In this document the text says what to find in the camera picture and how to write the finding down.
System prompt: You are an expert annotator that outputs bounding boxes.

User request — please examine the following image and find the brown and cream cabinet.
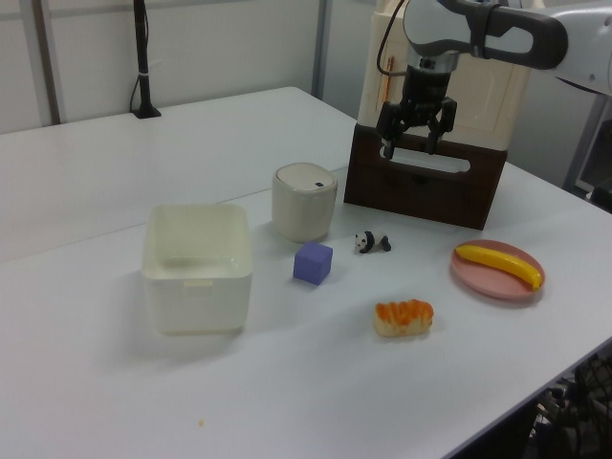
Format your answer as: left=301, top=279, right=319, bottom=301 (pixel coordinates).
left=343, top=0, right=534, bottom=231

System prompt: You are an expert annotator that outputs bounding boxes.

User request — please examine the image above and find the orange glazed bread toy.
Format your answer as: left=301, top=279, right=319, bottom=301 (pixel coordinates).
left=373, top=298, right=435, bottom=339

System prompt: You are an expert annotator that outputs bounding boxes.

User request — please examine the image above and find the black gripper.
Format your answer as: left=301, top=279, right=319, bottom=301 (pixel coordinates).
left=375, top=54, right=461, bottom=161

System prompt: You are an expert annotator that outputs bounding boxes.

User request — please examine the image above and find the purple cube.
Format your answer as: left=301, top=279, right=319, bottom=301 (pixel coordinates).
left=293, top=241, right=335, bottom=287

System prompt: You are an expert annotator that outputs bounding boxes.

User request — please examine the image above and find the white square plastic box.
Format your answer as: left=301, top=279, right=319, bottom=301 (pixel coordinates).
left=141, top=203, right=253, bottom=337

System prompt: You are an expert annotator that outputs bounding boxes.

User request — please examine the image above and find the small panda figurine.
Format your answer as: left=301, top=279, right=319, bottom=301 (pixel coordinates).
left=353, top=230, right=392, bottom=255

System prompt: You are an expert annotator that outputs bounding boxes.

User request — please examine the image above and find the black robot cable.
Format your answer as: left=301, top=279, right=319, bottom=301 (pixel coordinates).
left=376, top=0, right=411, bottom=77

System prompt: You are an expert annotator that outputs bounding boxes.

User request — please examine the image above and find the black pole stand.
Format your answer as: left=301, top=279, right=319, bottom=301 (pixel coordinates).
left=128, top=0, right=163, bottom=120

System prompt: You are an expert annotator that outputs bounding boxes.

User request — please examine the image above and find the yellow plastic banana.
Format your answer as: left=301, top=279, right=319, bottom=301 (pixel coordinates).
left=453, top=244, right=545, bottom=291

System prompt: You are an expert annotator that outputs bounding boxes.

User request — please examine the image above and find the pink round plate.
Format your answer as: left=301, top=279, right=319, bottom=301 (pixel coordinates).
left=449, top=239, right=546, bottom=301

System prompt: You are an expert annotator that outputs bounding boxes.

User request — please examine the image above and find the cream round lidded bin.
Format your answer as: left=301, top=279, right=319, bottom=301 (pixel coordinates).
left=272, top=162, right=339, bottom=243

